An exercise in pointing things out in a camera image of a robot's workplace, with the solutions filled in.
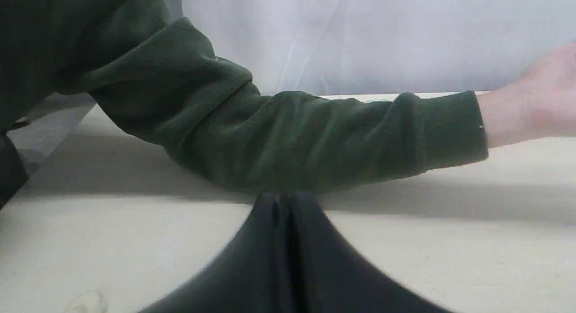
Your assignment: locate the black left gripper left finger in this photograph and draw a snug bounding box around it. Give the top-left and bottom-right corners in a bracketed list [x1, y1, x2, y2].
[144, 193, 288, 313]

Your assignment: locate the dark green sleeved forearm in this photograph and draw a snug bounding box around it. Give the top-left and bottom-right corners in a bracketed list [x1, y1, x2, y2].
[0, 0, 488, 203]

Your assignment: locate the open bare human hand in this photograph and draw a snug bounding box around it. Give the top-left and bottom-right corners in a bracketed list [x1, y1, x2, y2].
[477, 41, 576, 148]

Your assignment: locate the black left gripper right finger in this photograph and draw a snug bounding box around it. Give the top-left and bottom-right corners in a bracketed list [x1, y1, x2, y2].
[286, 193, 446, 313]

